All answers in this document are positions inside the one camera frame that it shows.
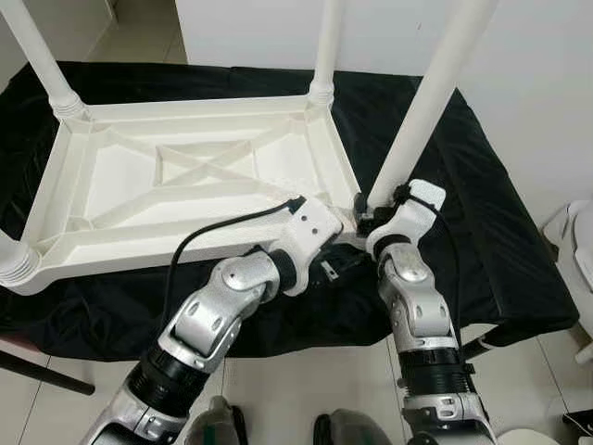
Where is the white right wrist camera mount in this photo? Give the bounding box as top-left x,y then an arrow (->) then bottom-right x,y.
366,179 -> 448,261

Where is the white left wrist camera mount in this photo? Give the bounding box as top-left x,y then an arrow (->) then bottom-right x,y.
276,195 -> 344,298

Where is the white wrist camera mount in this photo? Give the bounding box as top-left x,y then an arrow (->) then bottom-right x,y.
276,195 -> 344,298
366,179 -> 448,261

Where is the white plastic chair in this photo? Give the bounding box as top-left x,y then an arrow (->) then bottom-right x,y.
540,199 -> 593,364

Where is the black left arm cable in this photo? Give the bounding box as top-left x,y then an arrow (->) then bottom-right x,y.
165,197 -> 307,325

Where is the dark low box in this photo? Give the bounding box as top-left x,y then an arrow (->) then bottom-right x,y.
563,411 -> 593,439

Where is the black table cloth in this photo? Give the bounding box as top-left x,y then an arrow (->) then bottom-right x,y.
0,60 -> 580,361

